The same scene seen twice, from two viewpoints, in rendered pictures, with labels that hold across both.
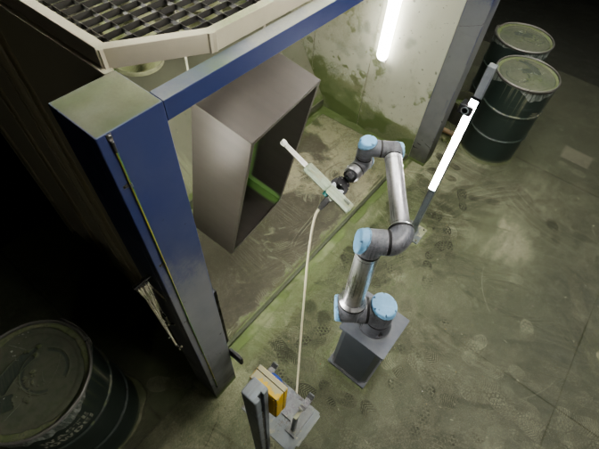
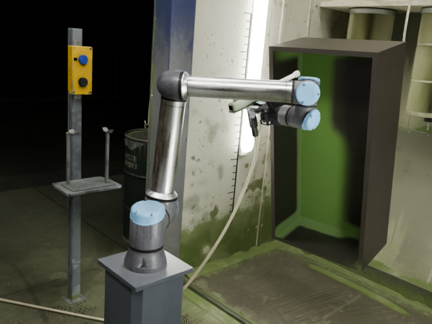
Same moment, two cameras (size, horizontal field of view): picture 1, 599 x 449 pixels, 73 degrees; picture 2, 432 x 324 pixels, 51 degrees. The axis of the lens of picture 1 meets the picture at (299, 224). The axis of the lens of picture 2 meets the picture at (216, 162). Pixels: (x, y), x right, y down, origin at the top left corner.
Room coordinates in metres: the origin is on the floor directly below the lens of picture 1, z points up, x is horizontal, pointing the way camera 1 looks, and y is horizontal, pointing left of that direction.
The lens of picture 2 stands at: (1.59, -2.26, 1.59)
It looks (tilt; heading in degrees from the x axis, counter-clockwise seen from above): 14 degrees down; 101
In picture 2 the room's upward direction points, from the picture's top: 5 degrees clockwise
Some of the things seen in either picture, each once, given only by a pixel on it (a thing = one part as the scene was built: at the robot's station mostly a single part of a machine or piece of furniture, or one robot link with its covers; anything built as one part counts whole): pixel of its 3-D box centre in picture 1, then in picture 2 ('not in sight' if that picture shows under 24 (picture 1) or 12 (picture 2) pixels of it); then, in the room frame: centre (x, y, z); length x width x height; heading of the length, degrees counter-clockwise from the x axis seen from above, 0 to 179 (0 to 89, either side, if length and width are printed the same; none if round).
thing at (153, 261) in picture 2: (376, 320); (145, 252); (0.96, -0.50, 0.69); 0.19 x 0.19 x 0.10
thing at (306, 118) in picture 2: (361, 164); (303, 117); (1.57, -0.31, 1.34); 0.12 x 0.09 x 0.10; 145
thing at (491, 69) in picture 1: (443, 167); not in sight; (2.14, -1.01, 0.82); 0.05 x 0.05 x 1.64; 55
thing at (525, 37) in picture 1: (524, 38); not in sight; (4.02, -2.06, 0.86); 0.54 x 0.54 x 0.01
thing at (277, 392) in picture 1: (268, 392); (80, 70); (0.34, 0.05, 1.42); 0.12 x 0.06 x 0.26; 55
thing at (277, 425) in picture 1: (280, 411); (87, 185); (0.41, 0.01, 0.78); 0.31 x 0.23 x 0.01; 55
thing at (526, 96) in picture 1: (505, 112); not in sight; (3.38, -1.93, 0.44); 0.59 x 0.58 x 0.89; 160
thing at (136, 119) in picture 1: (189, 310); (168, 118); (0.73, 0.46, 1.14); 0.18 x 0.18 x 2.29; 55
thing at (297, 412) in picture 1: (283, 398); (89, 157); (0.43, 0.00, 0.95); 0.26 x 0.15 x 0.32; 55
